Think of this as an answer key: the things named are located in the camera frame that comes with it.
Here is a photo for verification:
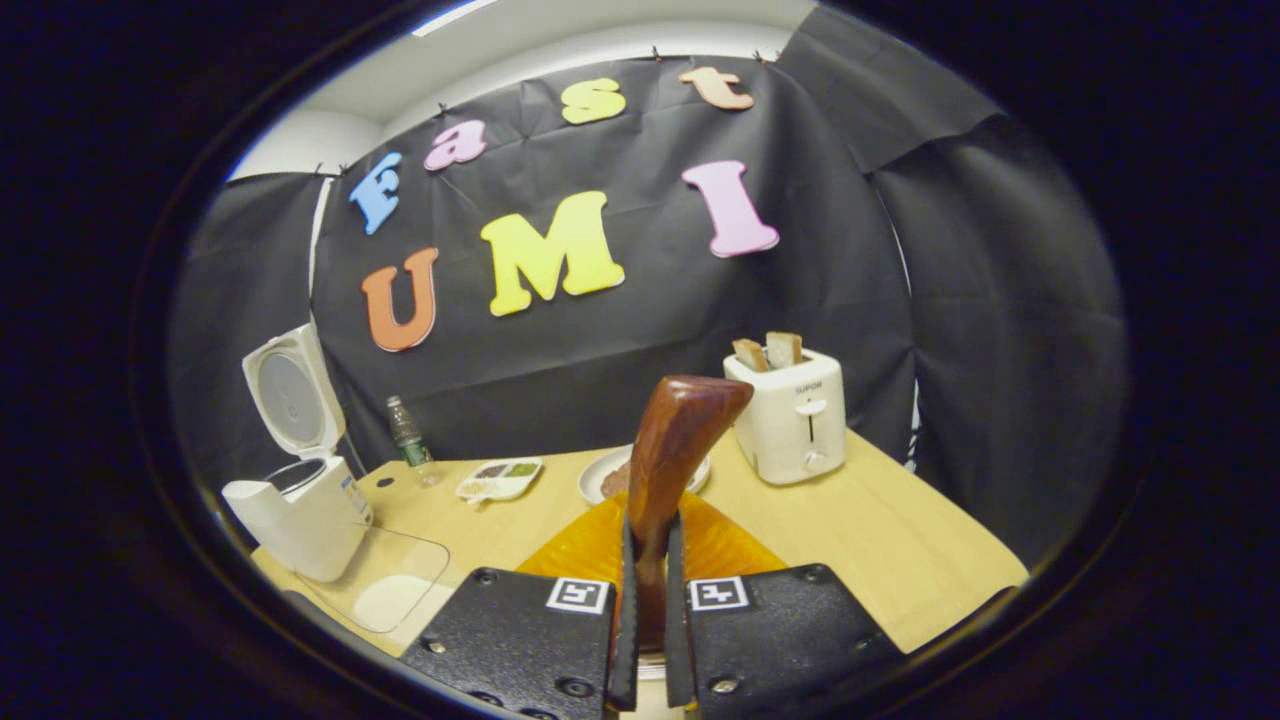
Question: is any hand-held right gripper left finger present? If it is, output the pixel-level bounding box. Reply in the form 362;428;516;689
398;490;641;720

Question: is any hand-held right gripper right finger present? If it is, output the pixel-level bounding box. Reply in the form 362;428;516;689
665;490;906;720

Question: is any white rice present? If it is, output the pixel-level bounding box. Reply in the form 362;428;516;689
355;575;436;631

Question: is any brown wooden spoon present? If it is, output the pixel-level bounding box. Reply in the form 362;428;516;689
625;375;754;651

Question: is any white rice cooker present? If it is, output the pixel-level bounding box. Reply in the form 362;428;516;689
222;323;373;583

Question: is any white divided grain dish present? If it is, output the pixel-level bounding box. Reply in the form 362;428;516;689
455;458;544;504

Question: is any white round plate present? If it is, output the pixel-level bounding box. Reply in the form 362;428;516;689
578;445;713;506

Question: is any white toaster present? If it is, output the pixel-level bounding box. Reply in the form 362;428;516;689
723;347;848;487

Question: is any clear plastic water bottle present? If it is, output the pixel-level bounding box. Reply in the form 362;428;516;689
387;395;441;488

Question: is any long ceiling light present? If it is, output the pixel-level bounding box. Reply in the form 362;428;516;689
415;0;501;36

